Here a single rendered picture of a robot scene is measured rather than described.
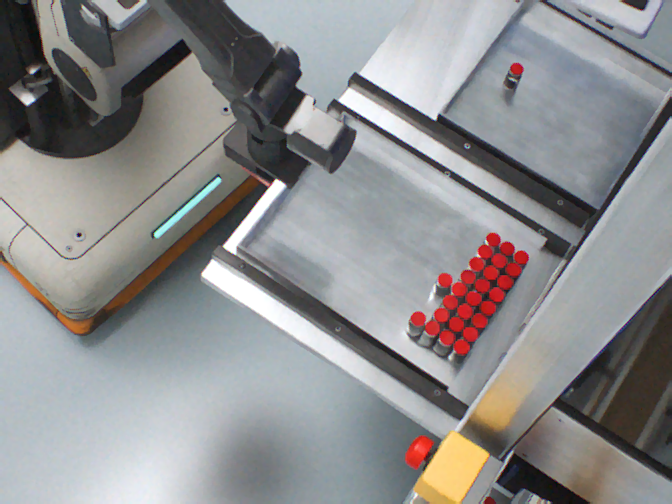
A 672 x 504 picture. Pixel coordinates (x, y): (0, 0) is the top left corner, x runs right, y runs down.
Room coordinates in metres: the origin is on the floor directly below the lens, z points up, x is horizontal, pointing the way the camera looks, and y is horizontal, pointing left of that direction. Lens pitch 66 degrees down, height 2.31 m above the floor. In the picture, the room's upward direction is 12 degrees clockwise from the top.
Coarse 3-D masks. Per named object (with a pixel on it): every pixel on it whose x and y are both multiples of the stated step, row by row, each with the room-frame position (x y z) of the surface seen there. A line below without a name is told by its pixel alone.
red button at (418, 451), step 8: (416, 440) 0.36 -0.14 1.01; (424, 440) 0.36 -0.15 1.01; (432, 440) 0.37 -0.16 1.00; (408, 448) 0.35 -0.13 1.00; (416, 448) 0.35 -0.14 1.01; (424, 448) 0.35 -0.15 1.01; (408, 456) 0.34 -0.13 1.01; (416, 456) 0.34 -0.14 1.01; (424, 456) 0.34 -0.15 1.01; (408, 464) 0.33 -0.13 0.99; (416, 464) 0.33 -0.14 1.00
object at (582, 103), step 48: (528, 0) 1.10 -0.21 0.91; (528, 48) 1.03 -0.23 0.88; (576, 48) 1.05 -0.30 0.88; (480, 96) 0.93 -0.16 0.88; (528, 96) 0.95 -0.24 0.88; (576, 96) 0.97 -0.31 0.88; (624, 96) 0.98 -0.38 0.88; (480, 144) 0.84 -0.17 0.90; (528, 144) 0.87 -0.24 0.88; (576, 144) 0.88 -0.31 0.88; (624, 144) 0.90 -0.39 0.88; (576, 192) 0.80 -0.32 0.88
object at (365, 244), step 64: (320, 192) 0.72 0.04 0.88; (384, 192) 0.74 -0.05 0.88; (448, 192) 0.76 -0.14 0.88; (256, 256) 0.59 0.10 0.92; (320, 256) 0.62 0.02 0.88; (384, 256) 0.64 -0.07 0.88; (448, 256) 0.66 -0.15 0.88; (512, 256) 0.68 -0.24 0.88; (384, 320) 0.55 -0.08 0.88; (448, 384) 0.47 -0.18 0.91
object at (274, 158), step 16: (240, 128) 0.67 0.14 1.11; (224, 144) 0.64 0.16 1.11; (240, 144) 0.65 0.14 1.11; (256, 144) 0.63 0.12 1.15; (272, 144) 0.63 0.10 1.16; (256, 160) 0.63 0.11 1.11; (272, 160) 0.63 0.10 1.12; (288, 160) 0.64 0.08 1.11; (304, 160) 0.64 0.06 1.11; (272, 176) 0.61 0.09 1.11; (288, 176) 0.62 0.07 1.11
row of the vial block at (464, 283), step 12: (492, 240) 0.68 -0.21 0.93; (480, 252) 0.66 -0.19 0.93; (492, 252) 0.66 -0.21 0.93; (468, 264) 0.64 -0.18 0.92; (480, 264) 0.64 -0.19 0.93; (468, 276) 0.62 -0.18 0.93; (456, 288) 0.60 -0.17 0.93; (468, 288) 0.61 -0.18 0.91; (444, 300) 0.58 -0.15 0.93; (456, 300) 0.58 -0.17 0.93; (444, 312) 0.56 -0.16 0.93; (432, 324) 0.54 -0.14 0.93; (444, 324) 0.55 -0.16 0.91; (420, 336) 0.53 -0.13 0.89; (432, 336) 0.53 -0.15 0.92
